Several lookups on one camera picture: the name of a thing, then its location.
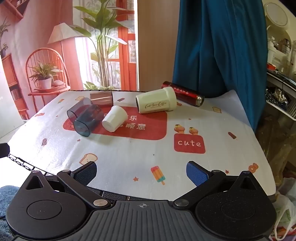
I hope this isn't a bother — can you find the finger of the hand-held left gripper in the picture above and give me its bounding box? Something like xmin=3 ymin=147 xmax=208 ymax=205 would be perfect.
xmin=0 ymin=142 xmax=11 ymax=159

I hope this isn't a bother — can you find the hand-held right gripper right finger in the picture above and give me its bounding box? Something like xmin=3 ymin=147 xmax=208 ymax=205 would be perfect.
xmin=173 ymin=161 xmax=264 ymax=210

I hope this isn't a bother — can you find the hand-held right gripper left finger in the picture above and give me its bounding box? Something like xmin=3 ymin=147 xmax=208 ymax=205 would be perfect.
xmin=23 ymin=161 xmax=111 ymax=211

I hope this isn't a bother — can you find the transparent blue cup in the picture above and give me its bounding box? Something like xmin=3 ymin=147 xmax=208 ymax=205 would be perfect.
xmin=67 ymin=97 xmax=105 ymax=138

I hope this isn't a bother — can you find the small white cup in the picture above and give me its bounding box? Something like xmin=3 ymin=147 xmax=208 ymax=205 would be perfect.
xmin=102 ymin=105 xmax=128 ymax=133

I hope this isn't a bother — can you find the rose gold metal cup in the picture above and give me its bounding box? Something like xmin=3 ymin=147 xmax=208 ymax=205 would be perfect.
xmin=89 ymin=91 xmax=114 ymax=107

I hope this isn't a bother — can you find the large cream cup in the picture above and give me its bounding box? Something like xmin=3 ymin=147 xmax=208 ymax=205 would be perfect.
xmin=135 ymin=86 xmax=177 ymax=115

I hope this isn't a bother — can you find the black segmented table edge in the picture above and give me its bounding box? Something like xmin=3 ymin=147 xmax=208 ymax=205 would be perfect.
xmin=6 ymin=155 xmax=144 ymax=202

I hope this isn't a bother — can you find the printed white table mat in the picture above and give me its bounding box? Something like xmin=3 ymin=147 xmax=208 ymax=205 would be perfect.
xmin=6 ymin=90 xmax=278 ymax=202

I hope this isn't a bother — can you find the blue fluffy towel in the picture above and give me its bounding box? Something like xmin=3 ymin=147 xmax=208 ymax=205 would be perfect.
xmin=0 ymin=185 xmax=22 ymax=241

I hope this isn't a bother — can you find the red metal bottle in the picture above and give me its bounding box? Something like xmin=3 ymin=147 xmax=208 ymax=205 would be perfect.
xmin=161 ymin=81 xmax=204 ymax=106

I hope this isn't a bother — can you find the yellowish plastic bag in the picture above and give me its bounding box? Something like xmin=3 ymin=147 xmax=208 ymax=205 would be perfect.
xmin=254 ymin=113 xmax=296 ymax=188

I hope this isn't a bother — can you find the white plastic bag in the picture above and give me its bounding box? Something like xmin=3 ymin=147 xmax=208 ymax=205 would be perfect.
xmin=268 ymin=192 xmax=296 ymax=241

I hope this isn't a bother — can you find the printed room backdrop cloth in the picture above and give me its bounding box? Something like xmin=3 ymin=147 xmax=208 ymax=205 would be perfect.
xmin=0 ymin=0 xmax=139 ymax=121

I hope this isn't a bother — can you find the teal cloth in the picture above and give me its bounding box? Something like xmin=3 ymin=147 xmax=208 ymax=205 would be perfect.
xmin=171 ymin=0 xmax=269 ymax=134

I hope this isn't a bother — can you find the beige wooden panel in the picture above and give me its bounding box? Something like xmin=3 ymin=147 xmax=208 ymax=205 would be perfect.
xmin=137 ymin=0 xmax=181 ymax=92

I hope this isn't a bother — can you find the white plastic bottle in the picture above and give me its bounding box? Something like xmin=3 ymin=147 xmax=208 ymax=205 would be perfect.
xmin=268 ymin=38 xmax=277 ymax=65

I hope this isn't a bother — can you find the brown glass jar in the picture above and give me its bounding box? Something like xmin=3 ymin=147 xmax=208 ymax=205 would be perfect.
xmin=279 ymin=38 xmax=291 ymax=55

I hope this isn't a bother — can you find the white round appliance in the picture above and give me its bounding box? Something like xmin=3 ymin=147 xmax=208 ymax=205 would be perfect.
xmin=262 ymin=0 xmax=296 ymax=32

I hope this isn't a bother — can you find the black wire rack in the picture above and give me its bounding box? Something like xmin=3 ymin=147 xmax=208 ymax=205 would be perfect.
xmin=265 ymin=69 xmax=296 ymax=121

